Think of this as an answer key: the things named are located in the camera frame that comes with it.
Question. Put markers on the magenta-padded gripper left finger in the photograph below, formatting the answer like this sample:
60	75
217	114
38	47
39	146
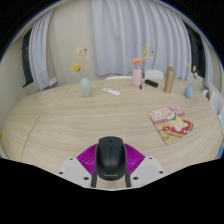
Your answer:
71	168

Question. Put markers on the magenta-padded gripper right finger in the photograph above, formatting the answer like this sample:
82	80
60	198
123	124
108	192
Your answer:
150	168

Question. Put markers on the black computer mouse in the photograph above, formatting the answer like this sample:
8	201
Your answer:
110	158

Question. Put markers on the pale green vase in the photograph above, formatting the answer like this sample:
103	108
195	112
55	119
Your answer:
86	88

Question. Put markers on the dark pen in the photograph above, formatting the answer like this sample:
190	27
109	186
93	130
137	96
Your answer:
141	85

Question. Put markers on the black rectangular box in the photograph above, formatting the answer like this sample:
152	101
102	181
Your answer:
151	83

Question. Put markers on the white remote control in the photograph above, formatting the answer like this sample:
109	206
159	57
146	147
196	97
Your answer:
111	91

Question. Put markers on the white chair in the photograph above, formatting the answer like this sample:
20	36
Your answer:
118	77
221	120
154	74
215	101

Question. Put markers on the blue vase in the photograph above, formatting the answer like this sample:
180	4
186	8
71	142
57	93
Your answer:
188	91

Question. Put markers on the brown insulated bottle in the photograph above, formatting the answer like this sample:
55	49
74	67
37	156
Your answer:
169	80

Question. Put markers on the pink vase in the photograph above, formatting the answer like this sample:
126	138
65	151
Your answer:
136	78

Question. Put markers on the yellow dried flowers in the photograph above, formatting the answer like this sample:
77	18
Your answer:
76	68

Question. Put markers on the orange dried flowers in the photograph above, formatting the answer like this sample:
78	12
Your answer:
137	61

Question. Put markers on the beige dried flowers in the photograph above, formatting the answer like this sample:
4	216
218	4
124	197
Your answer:
193	69

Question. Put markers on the narrow white curtain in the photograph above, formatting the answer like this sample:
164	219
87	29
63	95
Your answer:
207	66
40	56

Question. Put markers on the dark window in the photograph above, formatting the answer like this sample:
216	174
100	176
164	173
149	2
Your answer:
27	60
196	50

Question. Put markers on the wide white curtain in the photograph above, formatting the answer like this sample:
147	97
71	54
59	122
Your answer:
140	33

